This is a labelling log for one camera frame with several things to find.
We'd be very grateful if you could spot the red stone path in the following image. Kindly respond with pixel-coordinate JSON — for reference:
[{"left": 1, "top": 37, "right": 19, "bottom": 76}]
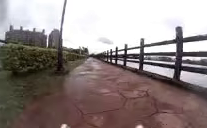
[{"left": 7, "top": 57, "right": 207, "bottom": 128}]

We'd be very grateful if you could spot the dark leaning tree trunk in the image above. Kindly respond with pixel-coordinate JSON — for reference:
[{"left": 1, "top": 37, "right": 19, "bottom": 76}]
[{"left": 55, "top": 0, "right": 68, "bottom": 73}]

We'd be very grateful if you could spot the tall grey building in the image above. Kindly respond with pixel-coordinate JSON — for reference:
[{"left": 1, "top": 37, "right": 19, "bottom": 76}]
[{"left": 47, "top": 28, "right": 61, "bottom": 50}]

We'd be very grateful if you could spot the green hedge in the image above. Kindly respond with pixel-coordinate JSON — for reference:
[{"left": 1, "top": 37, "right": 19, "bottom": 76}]
[{"left": 0, "top": 43, "right": 89, "bottom": 74}]

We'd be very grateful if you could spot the dark wooden fence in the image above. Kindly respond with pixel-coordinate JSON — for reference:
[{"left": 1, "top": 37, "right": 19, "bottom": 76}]
[{"left": 90, "top": 25, "right": 207, "bottom": 83}]

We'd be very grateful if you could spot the grey concrete kerb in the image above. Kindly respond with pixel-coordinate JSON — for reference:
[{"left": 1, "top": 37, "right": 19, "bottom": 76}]
[{"left": 100, "top": 59, "right": 207, "bottom": 101}]

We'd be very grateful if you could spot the wide brown building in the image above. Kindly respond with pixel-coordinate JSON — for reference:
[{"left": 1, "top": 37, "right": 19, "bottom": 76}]
[{"left": 4, "top": 24, "right": 48, "bottom": 48}]

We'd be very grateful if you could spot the grey water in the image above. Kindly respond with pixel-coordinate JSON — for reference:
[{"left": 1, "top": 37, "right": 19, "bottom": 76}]
[{"left": 117, "top": 54, "right": 207, "bottom": 91}]

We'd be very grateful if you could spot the grass strip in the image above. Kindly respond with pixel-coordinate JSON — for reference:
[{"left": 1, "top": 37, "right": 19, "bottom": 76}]
[{"left": 0, "top": 59, "right": 87, "bottom": 128}]

